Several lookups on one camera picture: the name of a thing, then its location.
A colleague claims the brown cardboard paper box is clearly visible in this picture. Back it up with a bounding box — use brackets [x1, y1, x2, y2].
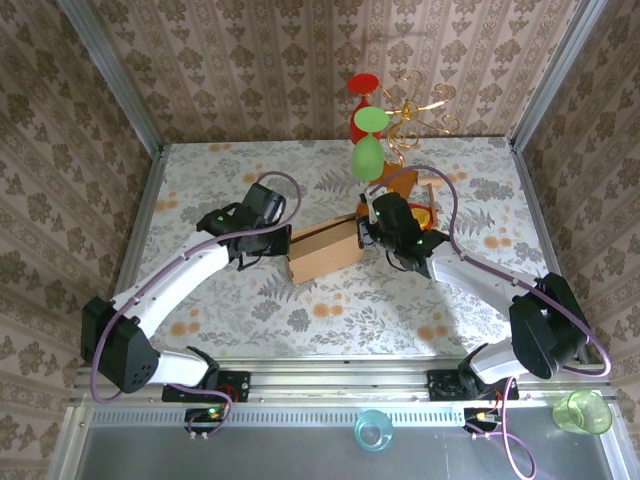
[284, 211, 367, 287]

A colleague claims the red snack packet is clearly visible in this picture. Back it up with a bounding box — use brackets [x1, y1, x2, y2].
[408, 201, 434, 232]

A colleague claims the small wooden mallet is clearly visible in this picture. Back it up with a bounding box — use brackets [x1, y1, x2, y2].
[418, 173, 445, 230]

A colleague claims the green plastic wine glass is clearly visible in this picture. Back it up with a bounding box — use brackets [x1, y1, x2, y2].
[350, 105, 391, 183]

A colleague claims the red plastic wine glass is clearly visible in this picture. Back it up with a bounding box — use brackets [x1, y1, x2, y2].
[347, 73, 384, 147]

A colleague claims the small black circuit board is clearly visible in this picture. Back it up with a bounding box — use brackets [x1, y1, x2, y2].
[462, 406, 504, 442]
[183, 406, 227, 442]

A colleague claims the blue transparent plastic cup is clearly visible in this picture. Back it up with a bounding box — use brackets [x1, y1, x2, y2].
[354, 408, 396, 455]

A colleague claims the perforated metal shelf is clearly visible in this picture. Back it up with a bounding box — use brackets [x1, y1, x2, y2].
[49, 403, 634, 480]

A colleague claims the green transparent plastic cup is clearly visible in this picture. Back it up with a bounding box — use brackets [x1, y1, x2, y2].
[551, 388, 614, 435]

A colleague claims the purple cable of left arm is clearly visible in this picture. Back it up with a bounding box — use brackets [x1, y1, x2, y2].
[90, 170, 302, 417]

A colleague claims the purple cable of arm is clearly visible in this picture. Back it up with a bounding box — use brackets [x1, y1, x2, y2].
[371, 166, 613, 477]
[90, 170, 302, 417]

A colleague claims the aluminium table side rail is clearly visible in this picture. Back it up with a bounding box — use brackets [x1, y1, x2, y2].
[508, 138, 592, 365]
[94, 145, 167, 366]

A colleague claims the gold wire rack wooden base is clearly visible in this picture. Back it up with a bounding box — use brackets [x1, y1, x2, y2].
[374, 66, 460, 201]

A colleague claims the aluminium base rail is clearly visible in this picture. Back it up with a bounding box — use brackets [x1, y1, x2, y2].
[69, 355, 617, 407]

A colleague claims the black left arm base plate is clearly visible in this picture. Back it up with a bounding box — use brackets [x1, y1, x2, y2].
[161, 368, 252, 404]

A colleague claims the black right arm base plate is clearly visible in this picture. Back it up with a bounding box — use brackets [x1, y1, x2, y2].
[426, 368, 520, 403]

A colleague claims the aluminium frame post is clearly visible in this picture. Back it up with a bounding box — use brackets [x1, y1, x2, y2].
[57, 0, 166, 157]
[509, 0, 610, 152]

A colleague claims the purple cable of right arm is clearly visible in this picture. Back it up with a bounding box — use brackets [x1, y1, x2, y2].
[371, 166, 613, 477]

